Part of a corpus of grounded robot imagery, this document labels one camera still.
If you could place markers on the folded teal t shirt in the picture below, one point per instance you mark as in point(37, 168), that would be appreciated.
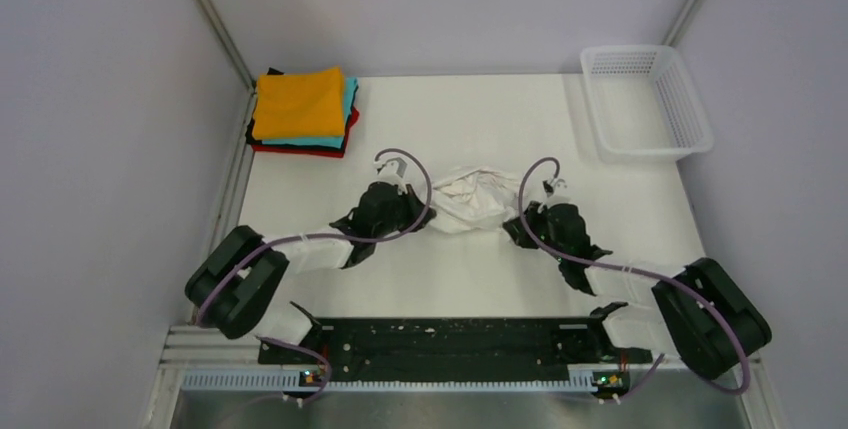
point(334, 142)

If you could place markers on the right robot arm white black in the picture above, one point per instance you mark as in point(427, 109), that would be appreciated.
point(699, 315)

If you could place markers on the white plastic basket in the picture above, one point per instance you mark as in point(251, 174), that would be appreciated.
point(643, 105)

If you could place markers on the white slotted cable duct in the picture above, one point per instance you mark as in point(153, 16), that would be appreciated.
point(282, 380)

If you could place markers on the left aluminium frame rail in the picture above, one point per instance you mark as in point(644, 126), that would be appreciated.
point(234, 147)

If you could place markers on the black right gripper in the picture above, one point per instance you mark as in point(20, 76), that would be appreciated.
point(513, 226)

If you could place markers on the folded black t shirt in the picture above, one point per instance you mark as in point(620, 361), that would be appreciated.
point(250, 139)

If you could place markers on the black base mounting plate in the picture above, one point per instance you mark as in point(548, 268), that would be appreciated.
point(443, 350)

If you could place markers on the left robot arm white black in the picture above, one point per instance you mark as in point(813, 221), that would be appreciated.
point(234, 287)

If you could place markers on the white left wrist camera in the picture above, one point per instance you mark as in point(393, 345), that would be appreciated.
point(392, 171)

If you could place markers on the folded red t shirt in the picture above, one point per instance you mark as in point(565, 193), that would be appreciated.
point(313, 150)

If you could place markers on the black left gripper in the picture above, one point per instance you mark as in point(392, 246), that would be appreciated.
point(414, 204)

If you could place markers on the white t shirt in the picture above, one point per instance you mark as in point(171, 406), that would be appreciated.
point(474, 198)

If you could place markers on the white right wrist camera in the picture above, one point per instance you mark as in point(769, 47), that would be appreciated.
point(556, 191)

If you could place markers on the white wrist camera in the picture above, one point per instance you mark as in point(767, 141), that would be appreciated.
point(556, 191)
point(392, 171)

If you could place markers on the folded orange t shirt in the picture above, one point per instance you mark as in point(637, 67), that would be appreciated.
point(300, 105)

